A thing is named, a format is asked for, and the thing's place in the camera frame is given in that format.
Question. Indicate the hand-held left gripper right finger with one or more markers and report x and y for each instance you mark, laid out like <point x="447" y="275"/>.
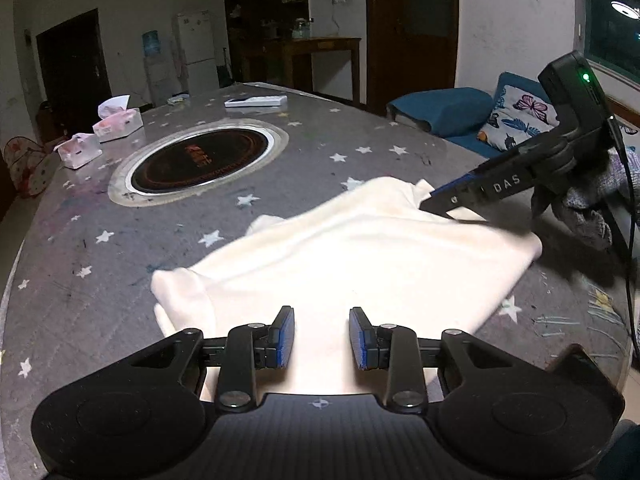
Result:
<point x="364" y="340"/>

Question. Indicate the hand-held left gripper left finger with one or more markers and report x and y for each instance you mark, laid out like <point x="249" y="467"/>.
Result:
<point x="280" y="340"/>

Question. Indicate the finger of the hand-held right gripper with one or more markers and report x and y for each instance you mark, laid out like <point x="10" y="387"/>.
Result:
<point x="460" y="181"/>

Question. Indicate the cream garment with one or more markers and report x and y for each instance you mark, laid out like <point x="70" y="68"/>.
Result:
<point x="360" y="250"/>

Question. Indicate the person's right hand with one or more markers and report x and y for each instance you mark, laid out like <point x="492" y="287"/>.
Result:
<point x="585" y="210"/>

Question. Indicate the butterfly print cushion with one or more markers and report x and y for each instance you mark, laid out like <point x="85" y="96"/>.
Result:
<point x="520" y="120"/>

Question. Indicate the blue sofa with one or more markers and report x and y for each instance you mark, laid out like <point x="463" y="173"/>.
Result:
<point x="440" y="110"/>

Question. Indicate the window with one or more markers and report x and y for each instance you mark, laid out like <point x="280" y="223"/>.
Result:
<point x="615" y="35"/>

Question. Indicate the wooden desk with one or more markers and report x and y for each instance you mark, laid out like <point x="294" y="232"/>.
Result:
<point x="320" y="45"/>

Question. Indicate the round black induction hob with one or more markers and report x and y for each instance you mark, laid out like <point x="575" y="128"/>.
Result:
<point x="200" y="160"/>

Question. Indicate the glass jar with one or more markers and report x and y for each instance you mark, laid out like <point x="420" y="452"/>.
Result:
<point x="301" y="29"/>

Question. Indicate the white remote control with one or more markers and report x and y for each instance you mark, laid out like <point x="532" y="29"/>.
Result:
<point x="255" y="101"/>

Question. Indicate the small white green packet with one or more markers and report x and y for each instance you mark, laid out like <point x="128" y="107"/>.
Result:
<point x="178" y="100"/>

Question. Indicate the large pink tissue box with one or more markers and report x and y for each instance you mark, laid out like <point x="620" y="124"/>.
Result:
<point x="117" y="127"/>

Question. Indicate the small pink tissue pack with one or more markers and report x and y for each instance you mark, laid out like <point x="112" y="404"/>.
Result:
<point x="80" y="152"/>

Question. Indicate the tall wooden cabinet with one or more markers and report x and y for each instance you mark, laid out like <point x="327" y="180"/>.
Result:
<point x="250" y="5"/>

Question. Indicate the white water dispenser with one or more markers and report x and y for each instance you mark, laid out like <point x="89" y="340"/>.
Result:
<point x="157" y="80"/>

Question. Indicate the white refrigerator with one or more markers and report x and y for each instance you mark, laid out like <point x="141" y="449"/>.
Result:
<point x="197" y="60"/>

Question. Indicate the red dotted play tent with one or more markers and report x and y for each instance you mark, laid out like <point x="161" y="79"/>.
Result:
<point x="27" y="170"/>

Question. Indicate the blue water bottle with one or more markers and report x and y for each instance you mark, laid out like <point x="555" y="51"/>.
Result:
<point x="152" y="44"/>

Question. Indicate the dark entrance door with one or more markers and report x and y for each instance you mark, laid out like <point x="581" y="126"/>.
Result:
<point x="70" y="70"/>

